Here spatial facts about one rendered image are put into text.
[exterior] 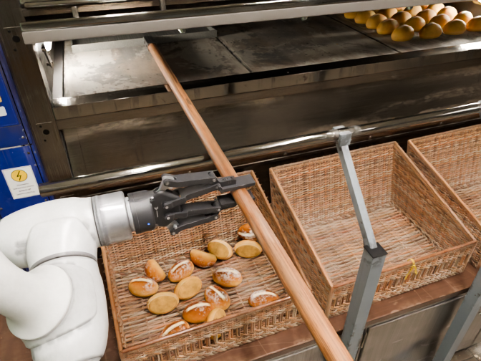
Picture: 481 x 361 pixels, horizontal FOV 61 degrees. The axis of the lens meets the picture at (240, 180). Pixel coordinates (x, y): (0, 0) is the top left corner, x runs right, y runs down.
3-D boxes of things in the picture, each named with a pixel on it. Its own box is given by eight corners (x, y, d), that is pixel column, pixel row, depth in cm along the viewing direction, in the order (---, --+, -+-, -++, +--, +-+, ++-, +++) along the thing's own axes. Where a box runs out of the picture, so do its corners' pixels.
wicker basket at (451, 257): (263, 223, 163) (265, 166, 146) (381, 193, 178) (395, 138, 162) (324, 322, 126) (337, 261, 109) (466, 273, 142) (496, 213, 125)
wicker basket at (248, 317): (107, 261, 146) (90, 202, 130) (252, 223, 162) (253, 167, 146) (126, 388, 110) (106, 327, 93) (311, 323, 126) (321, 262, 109)
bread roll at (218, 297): (235, 304, 130) (235, 293, 127) (220, 316, 126) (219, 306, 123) (214, 286, 136) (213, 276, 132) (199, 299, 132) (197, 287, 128)
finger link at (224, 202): (221, 205, 78) (221, 208, 78) (255, 198, 80) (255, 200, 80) (216, 195, 80) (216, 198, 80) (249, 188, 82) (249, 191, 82)
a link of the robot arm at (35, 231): (97, 213, 79) (108, 274, 72) (10, 232, 74) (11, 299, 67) (87, 180, 70) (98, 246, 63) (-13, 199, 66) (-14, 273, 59)
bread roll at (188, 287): (206, 290, 133) (199, 289, 137) (199, 271, 132) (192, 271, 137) (180, 305, 127) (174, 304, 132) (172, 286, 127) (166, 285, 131)
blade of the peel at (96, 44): (217, 36, 163) (217, 29, 161) (72, 53, 147) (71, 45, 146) (193, 14, 190) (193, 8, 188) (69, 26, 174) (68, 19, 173)
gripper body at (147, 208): (123, 183, 74) (174, 173, 76) (130, 218, 79) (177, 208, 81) (129, 208, 68) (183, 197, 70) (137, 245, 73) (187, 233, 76)
